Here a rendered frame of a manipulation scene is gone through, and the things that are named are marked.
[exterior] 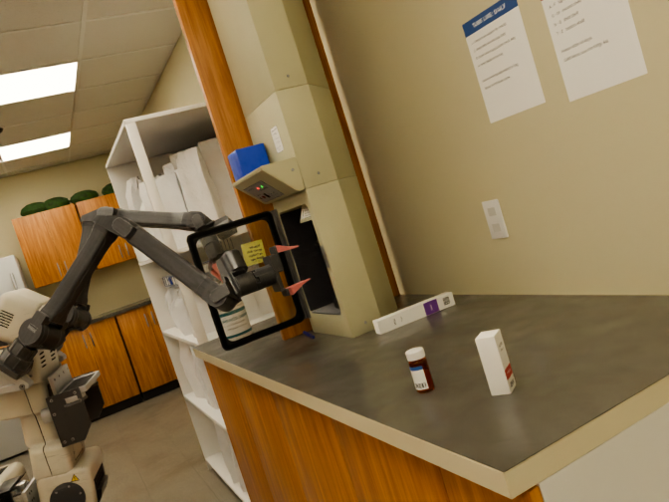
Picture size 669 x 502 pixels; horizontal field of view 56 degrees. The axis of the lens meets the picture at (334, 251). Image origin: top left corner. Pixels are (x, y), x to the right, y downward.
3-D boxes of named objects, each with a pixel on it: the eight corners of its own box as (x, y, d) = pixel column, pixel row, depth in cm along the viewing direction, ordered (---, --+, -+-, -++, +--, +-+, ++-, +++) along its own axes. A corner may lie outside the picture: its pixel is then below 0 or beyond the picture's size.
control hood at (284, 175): (271, 202, 215) (262, 174, 214) (306, 188, 186) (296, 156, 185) (240, 212, 210) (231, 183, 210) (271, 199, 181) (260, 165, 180)
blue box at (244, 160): (263, 174, 212) (254, 148, 211) (272, 168, 203) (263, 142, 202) (235, 181, 208) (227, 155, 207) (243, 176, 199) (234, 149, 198)
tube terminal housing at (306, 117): (372, 307, 228) (309, 104, 223) (420, 310, 199) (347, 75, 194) (313, 332, 218) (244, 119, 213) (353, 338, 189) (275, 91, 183)
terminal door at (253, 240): (306, 320, 216) (270, 209, 213) (223, 353, 203) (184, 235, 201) (305, 320, 217) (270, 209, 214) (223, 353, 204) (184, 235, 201)
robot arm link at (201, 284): (128, 240, 188) (108, 228, 178) (139, 225, 189) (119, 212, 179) (231, 317, 172) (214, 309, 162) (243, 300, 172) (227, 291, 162)
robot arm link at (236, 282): (236, 302, 167) (238, 292, 163) (226, 281, 170) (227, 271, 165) (260, 293, 170) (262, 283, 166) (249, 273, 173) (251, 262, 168)
